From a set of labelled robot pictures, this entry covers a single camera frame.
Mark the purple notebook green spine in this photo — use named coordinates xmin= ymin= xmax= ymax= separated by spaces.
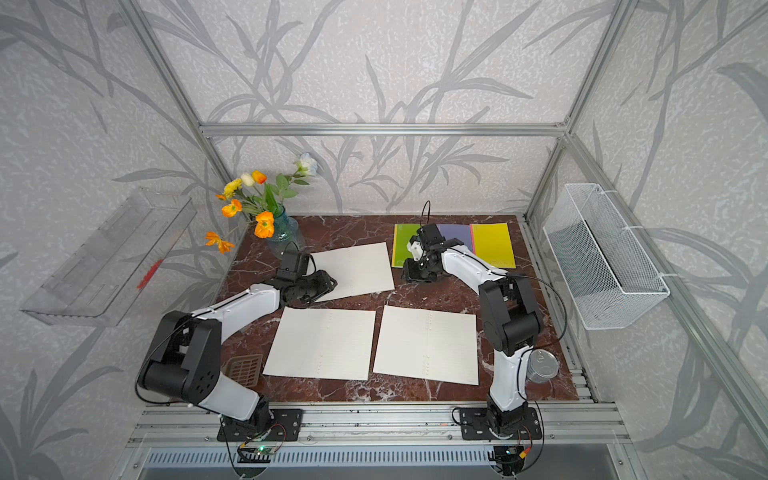
xmin=437 ymin=224 xmax=475 ymax=253

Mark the yellow notebook pink spine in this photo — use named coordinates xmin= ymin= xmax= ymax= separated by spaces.
xmin=470 ymin=223 xmax=516 ymax=269

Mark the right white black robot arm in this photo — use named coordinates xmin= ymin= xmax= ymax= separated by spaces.
xmin=403 ymin=242 xmax=544 ymax=417

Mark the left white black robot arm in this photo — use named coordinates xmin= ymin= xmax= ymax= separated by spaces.
xmin=135 ymin=270 xmax=337 ymax=431

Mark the brown slotted spatula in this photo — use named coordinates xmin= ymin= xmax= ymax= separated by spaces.
xmin=223 ymin=353 xmax=263 ymax=390

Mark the glass vase with flowers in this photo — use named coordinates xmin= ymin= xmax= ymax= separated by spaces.
xmin=216 ymin=153 xmax=318 ymax=257

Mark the clear glass cup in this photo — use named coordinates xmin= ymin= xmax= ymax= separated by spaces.
xmin=526 ymin=349 xmax=560 ymax=384

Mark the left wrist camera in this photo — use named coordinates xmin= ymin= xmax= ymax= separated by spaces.
xmin=276 ymin=249 xmax=311 ymax=283

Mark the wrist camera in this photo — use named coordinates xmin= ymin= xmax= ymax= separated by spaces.
xmin=407 ymin=224 xmax=446 ymax=262
xmin=276 ymin=249 xmax=311 ymax=283

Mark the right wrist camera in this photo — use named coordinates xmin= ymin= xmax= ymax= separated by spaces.
xmin=407 ymin=224 xmax=446 ymax=262

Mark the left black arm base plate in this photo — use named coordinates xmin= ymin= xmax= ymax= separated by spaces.
xmin=216 ymin=408 xmax=304 ymax=443

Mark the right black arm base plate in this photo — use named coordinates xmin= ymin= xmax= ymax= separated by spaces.
xmin=458 ymin=407 xmax=543 ymax=442

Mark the white wire mesh basket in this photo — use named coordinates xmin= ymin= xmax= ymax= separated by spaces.
xmin=543 ymin=183 xmax=670 ymax=331

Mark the clear plastic wall tray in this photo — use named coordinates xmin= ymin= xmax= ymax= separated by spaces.
xmin=20 ymin=187 xmax=197 ymax=327

